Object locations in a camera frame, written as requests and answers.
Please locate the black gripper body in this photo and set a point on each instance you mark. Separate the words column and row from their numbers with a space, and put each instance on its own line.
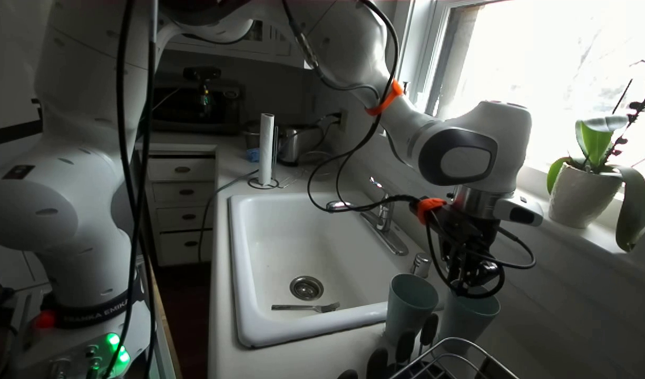
column 471, row 235

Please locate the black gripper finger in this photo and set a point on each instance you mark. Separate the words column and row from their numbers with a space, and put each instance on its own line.
column 484, row 275
column 461, row 275

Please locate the teal plastic cup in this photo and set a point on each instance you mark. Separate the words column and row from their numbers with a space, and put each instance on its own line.
column 471, row 323
column 408, row 317

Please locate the robot base with green lights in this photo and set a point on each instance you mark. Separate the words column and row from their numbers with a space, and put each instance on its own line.
column 104, row 349

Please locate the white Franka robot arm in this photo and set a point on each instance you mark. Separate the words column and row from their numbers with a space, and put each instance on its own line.
column 48, row 211

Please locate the metal sink drain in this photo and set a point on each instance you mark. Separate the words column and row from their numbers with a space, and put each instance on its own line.
column 307, row 287

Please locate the white ceramic sink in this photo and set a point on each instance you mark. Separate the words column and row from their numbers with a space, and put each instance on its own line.
column 287, row 238

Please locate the chrome sprayer knob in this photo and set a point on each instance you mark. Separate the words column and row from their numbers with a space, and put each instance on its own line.
column 419, row 265

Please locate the chrome faucet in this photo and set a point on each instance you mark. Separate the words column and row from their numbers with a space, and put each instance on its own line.
column 382, row 224

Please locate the orchid in white pot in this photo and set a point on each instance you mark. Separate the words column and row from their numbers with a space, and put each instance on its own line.
column 583, row 196

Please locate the white towel with cutlery print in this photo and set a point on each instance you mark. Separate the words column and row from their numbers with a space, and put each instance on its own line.
column 378, row 364

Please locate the grey metal fork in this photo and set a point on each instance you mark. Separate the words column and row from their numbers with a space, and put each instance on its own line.
column 302, row 305

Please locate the shiny metal canister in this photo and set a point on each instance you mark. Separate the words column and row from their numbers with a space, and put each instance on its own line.
column 289, row 147

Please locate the white framed window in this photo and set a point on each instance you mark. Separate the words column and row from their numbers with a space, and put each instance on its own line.
column 568, row 55

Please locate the small dark jar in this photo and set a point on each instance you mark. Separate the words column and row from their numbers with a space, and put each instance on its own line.
column 251, row 137

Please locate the white drawer cabinet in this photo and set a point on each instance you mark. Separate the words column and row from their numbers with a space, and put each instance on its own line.
column 178, row 211

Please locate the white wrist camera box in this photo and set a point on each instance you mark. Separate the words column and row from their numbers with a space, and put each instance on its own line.
column 519, row 214

